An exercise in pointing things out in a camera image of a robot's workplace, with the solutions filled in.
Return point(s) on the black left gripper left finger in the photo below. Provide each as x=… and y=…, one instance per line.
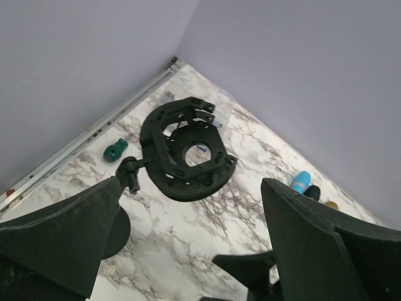
x=55, y=252

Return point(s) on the black microphone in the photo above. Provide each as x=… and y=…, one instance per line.
x=313, y=192

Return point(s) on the blue microphone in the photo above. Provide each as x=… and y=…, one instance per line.
x=301, y=182

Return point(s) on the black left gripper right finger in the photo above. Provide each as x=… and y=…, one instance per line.
x=312, y=261

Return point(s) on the black stand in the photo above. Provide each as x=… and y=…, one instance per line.
x=182, y=153

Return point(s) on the gold microphone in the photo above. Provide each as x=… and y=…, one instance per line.
x=332, y=205

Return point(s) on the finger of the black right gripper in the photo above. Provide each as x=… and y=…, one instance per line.
x=252, y=271

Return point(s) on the green small part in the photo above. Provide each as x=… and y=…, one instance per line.
x=114, y=151

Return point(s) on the clear plastic screw box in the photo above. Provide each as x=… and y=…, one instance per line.
x=223, y=102

